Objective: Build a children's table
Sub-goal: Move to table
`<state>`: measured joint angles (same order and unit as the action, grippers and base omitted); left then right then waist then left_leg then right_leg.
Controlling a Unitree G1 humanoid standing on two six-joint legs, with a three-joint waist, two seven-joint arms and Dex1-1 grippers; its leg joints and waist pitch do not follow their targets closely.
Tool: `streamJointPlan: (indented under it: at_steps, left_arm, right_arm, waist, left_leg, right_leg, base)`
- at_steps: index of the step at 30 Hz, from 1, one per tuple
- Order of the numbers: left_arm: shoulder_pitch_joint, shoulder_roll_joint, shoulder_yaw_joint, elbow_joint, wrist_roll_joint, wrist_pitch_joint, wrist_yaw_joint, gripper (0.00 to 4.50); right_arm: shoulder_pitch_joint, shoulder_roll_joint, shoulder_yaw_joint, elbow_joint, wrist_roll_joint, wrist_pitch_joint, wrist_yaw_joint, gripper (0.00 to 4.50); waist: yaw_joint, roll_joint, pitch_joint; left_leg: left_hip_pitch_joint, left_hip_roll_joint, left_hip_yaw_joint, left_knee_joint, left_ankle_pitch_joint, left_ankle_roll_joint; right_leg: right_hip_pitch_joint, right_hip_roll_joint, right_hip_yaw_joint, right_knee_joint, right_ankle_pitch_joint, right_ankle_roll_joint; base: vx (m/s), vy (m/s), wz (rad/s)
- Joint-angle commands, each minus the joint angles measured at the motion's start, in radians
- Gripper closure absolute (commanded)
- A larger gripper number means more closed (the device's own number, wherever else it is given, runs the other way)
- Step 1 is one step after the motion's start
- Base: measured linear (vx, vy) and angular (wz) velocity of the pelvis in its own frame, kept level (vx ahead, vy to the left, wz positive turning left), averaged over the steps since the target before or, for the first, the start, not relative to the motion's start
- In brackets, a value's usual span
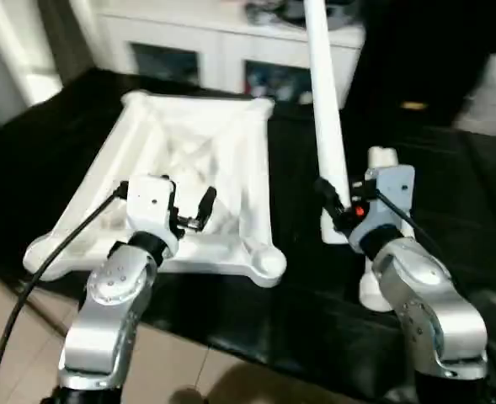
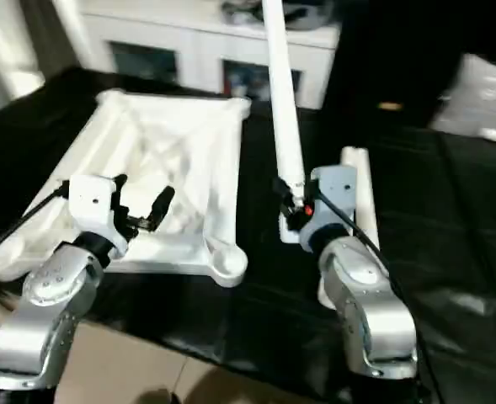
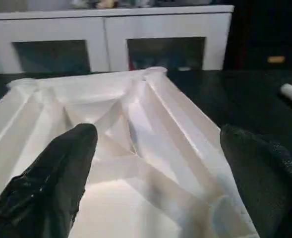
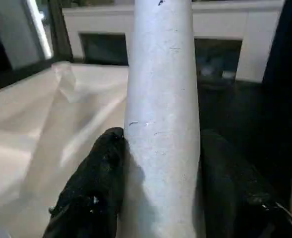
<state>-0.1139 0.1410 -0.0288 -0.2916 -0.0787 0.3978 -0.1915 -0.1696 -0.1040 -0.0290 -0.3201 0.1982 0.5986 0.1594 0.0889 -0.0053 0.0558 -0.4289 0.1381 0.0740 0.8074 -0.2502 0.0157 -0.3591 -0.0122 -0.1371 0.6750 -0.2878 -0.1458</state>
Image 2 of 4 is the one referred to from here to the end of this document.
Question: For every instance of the white plastic table top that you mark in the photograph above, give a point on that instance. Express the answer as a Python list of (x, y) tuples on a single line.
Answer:
[(172, 143)]

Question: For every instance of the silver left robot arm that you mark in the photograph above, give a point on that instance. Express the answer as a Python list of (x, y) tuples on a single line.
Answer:
[(45, 311)]

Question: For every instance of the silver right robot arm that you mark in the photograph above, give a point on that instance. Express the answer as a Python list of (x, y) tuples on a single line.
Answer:
[(365, 311)]

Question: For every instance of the small yellow label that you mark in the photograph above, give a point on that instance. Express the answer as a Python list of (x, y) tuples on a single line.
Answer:
[(390, 107)]

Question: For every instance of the black work mat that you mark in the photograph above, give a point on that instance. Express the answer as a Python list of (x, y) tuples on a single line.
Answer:
[(450, 252)]

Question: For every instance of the white glass-door cabinet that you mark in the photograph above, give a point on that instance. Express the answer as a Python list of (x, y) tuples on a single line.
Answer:
[(189, 42)]

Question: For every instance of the grey curtain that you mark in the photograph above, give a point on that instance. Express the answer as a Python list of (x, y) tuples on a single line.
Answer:
[(50, 34)]

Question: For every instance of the light grey pillow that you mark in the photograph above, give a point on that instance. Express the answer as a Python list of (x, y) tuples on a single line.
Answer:
[(483, 93)]

